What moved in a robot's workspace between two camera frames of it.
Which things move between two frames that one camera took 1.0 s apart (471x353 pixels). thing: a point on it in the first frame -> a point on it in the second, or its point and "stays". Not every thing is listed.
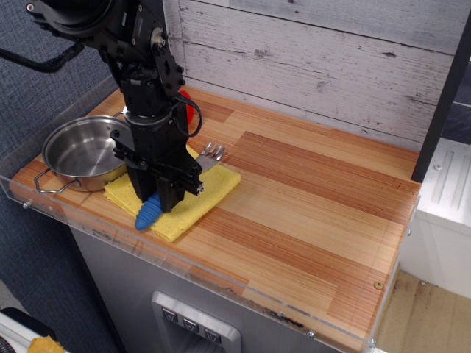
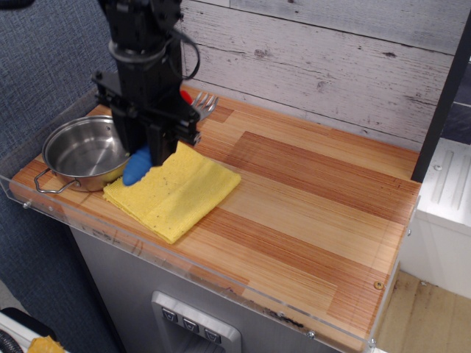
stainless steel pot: x=81 y=151 stays
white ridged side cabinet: x=438 y=248 stays
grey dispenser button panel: x=182 y=328 stays
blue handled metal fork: x=151 y=207 -> x=140 y=159
